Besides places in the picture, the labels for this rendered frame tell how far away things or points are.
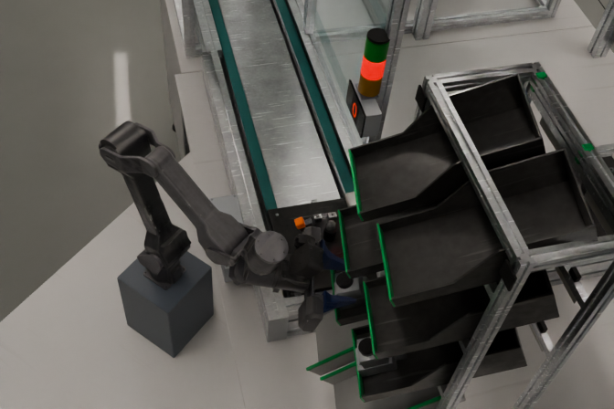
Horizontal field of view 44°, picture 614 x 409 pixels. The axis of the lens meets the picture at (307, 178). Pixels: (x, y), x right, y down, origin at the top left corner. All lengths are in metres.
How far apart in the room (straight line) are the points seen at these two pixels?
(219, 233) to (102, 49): 2.52
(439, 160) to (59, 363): 0.99
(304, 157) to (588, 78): 1.00
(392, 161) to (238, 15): 1.32
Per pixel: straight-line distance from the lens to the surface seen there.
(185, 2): 2.23
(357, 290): 1.36
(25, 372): 1.79
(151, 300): 1.59
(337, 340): 1.58
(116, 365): 1.75
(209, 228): 1.30
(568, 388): 1.86
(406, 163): 1.18
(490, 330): 1.11
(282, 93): 2.17
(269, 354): 1.74
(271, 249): 1.24
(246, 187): 1.88
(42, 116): 3.48
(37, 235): 3.06
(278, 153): 2.01
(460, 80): 1.17
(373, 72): 1.64
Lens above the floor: 2.42
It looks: 50 degrees down
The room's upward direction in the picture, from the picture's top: 7 degrees clockwise
